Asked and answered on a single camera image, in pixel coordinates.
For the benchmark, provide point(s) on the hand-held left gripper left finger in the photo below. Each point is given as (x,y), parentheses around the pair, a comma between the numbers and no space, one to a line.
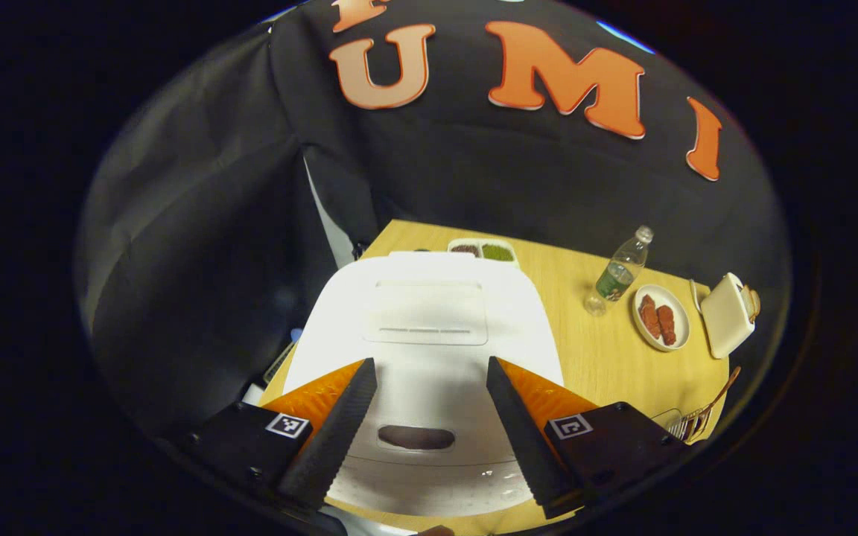
(336,439)

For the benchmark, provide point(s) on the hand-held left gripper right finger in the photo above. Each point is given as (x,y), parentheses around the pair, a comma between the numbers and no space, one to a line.
(526,447)

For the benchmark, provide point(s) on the white rice cooker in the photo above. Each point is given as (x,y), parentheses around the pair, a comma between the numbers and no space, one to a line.
(429,313)

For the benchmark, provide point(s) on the brown wooden spoon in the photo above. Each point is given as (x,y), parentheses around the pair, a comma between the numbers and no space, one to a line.
(727,383)

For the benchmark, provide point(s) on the red meat piece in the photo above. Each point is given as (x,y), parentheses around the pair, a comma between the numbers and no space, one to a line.
(649,316)
(666,325)

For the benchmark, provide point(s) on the clear plastic water bottle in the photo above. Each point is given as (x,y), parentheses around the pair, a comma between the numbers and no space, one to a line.
(619,275)

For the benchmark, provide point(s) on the small divided condiment dish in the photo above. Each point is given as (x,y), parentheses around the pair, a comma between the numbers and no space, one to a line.
(498,253)

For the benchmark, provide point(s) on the round white plate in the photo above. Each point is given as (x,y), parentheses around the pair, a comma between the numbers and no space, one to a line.
(683,324)

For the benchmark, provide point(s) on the white toaster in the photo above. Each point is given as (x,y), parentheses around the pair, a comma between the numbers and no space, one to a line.
(727,316)

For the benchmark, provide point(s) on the toasted bread slice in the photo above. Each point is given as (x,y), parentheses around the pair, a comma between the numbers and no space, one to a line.
(753,304)

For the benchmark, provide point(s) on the black backdrop cloth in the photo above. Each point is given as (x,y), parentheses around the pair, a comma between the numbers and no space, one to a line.
(474,171)

